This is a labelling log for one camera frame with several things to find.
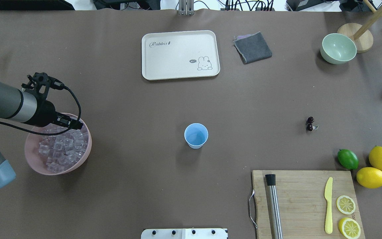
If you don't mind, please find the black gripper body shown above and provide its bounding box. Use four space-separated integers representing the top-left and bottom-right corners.
22 72 83 130

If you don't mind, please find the dark red cherry pair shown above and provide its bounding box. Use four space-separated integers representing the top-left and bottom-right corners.
306 117 319 132

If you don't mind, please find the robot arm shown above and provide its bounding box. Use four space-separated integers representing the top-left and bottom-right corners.
0 73 83 189

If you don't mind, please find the light blue cup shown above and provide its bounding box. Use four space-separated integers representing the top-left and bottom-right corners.
184 123 208 149

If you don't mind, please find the pink bowl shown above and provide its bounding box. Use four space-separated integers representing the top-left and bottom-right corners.
25 124 92 175

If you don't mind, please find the beige rabbit tray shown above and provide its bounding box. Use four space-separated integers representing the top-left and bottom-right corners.
141 30 221 81

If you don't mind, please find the grey folded cloth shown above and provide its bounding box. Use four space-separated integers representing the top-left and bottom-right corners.
233 32 273 64

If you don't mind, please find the metal muddler black tip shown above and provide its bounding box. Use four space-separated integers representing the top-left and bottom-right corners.
265 174 283 239

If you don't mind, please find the wooden cutting board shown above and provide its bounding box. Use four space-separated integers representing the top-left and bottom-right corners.
252 170 357 239

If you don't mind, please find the mint green bowl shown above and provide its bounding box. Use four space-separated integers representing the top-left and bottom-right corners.
320 33 357 64

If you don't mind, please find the yellow plastic knife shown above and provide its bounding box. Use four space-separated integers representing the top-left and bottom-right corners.
324 177 333 234

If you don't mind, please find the green lime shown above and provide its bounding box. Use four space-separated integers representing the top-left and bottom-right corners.
338 149 359 170

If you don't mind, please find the wooden stand with round base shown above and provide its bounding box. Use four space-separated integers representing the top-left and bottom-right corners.
337 0 382 53

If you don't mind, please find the upper lemon slice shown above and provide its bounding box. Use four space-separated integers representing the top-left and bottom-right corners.
336 195 356 215

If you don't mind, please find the lemon slice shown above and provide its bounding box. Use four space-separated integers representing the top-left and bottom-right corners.
338 217 362 239
336 195 356 215

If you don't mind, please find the lower lemon slice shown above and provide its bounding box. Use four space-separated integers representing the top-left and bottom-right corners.
338 217 362 239

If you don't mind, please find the yellow lemon near board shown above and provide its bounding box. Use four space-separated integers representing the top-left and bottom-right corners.
356 167 382 189

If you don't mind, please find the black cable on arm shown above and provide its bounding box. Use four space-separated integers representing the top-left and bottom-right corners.
0 85 83 136

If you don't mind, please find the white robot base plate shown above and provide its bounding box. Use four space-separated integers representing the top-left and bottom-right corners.
141 227 228 239

